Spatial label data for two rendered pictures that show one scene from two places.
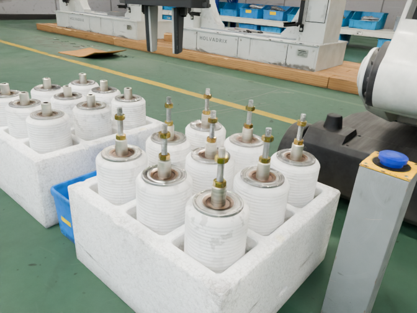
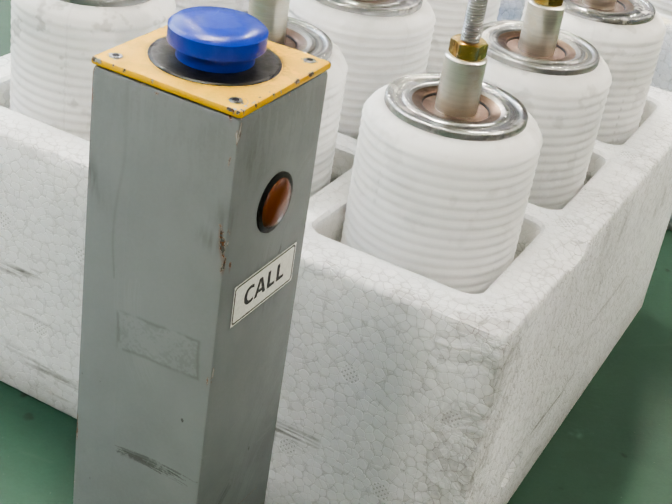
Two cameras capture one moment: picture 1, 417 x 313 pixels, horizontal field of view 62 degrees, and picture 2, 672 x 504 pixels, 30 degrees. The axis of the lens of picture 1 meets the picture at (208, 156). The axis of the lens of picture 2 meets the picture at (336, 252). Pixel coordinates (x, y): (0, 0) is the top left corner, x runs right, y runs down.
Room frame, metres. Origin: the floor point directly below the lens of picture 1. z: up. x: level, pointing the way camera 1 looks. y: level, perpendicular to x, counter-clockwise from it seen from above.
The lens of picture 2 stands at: (0.41, -0.74, 0.51)
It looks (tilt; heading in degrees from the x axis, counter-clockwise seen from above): 30 degrees down; 74
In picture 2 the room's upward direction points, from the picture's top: 9 degrees clockwise
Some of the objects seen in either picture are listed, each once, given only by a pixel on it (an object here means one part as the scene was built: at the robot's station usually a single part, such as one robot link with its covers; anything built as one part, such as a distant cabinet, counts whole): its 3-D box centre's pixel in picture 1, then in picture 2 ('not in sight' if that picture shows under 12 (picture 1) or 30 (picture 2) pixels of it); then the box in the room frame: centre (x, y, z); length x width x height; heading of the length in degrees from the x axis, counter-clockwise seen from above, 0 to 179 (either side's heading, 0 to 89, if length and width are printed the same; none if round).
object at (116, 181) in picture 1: (124, 195); not in sight; (0.59, 0.16, 0.16); 0.10 x 0.10 x 0.18
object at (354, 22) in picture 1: (368, 20); not in sight; (5.14, -2.07, 0.36); 0.50 x 0.38 x 0.21; 143
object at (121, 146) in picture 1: (121, 146); not in sight; (0.59, 0.16, 0.26); 0.02 x 0.02 x 0.03
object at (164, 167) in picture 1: (164, 167); not in sight; (0.51, 0.07, 0.26); 0.02 x 0.02 x 0.03
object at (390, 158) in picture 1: (391, 160); (216, 45); (0.47, -0.27, 0.32); 0.04 x 0.04 x 0.02
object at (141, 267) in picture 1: (206, 225); (328, 215); (0.60, 0.00, 0.09); 0.39 x 0.39 x 0.18; 50
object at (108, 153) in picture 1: (121, 153); not in sight; (0.59, 0.16, 0.25); 0.08 x 0.08 x 0.01
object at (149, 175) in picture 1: (164, 175); not in sight; (0.51, 0.07, 0.25); 0.08 x 0.08 x 0.01
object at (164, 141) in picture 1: (164, 146); not in sight; (0.51, 0.07, 0.30); 0.01 x 0.01 x 0.08
